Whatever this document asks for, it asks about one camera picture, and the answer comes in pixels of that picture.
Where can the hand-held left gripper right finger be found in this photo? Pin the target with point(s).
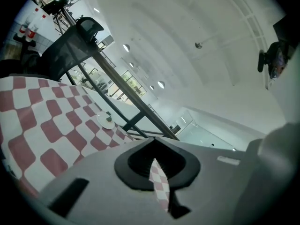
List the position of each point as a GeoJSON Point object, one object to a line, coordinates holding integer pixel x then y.
{"type": "Point", "coordinates": [211, 179]}

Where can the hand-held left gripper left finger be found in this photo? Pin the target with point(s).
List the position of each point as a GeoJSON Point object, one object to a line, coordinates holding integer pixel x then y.
{"type": "Point", "coordinates": [98, 186]}

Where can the white plate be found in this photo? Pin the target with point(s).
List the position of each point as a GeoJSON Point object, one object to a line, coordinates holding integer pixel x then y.
{"type": "Point", "coordinates": [104, 122]}

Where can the red white checkered table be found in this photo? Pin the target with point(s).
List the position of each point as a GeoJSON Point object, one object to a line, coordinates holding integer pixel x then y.
{"type": "Point", "coordinates": [35, 130]}

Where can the black mesh office chair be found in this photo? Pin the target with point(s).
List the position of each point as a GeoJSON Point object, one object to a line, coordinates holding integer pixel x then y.
{"type": "Point", "coordinates": [63, 53]}

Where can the glass cup with red label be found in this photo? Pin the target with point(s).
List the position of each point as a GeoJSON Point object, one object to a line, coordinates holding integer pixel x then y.
{"type": "Point", "coordinates": [31, 33]}
{"type": "Point", "coordinates": [23, 30]}

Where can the black stool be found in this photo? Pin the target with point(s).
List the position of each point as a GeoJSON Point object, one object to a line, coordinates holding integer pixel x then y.
{"type": "Point", "coordinates": [56, 5]}

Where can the black metal window frame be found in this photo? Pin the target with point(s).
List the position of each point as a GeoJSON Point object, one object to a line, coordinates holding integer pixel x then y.
{"type": "Point", "coordinates": [122, 83]}

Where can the black camera rig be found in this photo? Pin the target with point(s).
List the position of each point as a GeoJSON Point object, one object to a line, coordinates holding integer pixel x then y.
{"type": "Point", "coordinates": [274, 57]}

